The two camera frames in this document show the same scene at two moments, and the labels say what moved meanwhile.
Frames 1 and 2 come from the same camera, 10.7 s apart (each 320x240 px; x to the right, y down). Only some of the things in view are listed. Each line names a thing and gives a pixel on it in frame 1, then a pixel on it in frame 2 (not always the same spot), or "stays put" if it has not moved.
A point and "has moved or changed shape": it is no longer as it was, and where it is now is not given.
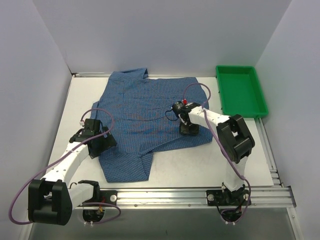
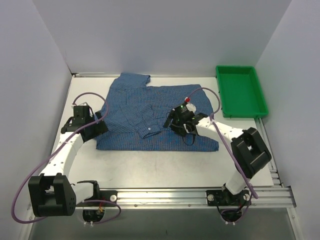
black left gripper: [105, 142] to [100, 125]
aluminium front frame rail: [269, 197] stays put
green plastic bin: [240, 92] stays put
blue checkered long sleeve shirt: [141, 108] has moved or changed shape
